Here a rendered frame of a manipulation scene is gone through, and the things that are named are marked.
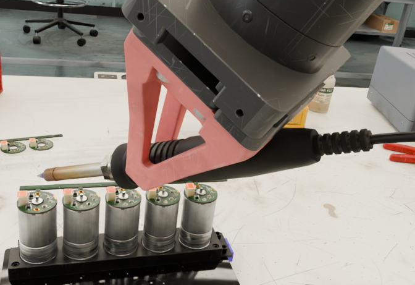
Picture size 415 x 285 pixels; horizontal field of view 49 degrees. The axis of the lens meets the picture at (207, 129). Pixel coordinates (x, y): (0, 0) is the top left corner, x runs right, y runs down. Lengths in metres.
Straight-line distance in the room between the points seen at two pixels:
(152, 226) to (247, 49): 0.20
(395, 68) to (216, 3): 0.57
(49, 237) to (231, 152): 0.19
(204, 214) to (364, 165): 0.29
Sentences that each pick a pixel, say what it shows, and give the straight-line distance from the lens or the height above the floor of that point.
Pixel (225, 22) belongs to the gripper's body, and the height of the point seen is 0.96.
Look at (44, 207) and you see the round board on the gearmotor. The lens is 0.32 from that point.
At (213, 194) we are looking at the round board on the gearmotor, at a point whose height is 0.81.
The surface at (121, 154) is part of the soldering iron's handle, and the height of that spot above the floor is 0.88.
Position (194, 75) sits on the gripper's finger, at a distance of 0.17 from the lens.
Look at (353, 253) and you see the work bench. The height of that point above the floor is 0.75.
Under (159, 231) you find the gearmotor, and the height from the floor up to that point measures 0.79.
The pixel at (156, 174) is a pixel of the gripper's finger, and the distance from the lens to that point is 0.22.
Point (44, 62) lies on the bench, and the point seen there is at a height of 0.16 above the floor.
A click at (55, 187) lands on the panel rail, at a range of 0.34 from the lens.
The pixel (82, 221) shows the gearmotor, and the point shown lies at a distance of 0.32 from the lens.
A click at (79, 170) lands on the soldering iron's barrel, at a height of 0.86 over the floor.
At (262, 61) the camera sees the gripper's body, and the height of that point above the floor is 0.95.
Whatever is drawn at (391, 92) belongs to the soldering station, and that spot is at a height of 0.80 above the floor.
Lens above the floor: 0.99
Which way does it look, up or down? 25 degrees down
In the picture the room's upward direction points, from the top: 8 degrees clockwise
